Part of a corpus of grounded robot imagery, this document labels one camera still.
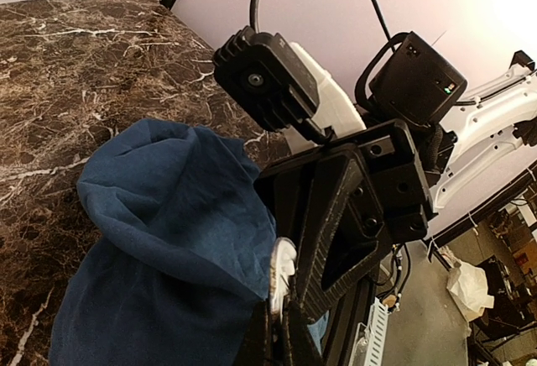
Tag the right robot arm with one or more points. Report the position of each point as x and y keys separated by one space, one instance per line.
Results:
x=458 y=133

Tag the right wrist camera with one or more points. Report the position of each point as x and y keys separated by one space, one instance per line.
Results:
x=283 y=89

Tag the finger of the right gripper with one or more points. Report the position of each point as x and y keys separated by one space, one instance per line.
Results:
x=288 y=190
x=324 y=278

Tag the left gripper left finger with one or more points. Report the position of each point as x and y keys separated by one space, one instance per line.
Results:
x=263 y=342

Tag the black front rail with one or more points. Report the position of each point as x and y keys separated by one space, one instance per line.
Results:
x=344 y=318

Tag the white crumpled plastic bag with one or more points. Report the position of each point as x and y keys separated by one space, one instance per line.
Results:
x=467 y=285

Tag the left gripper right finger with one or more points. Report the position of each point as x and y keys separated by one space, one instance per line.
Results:
x=299 y=348

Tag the blue garment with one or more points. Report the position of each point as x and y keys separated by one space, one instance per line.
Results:
x=183 y=256

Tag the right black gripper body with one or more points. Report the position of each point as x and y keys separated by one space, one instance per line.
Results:
x=392 y=201

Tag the white slotted cable duct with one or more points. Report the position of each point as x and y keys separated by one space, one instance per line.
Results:
x=377 y=332

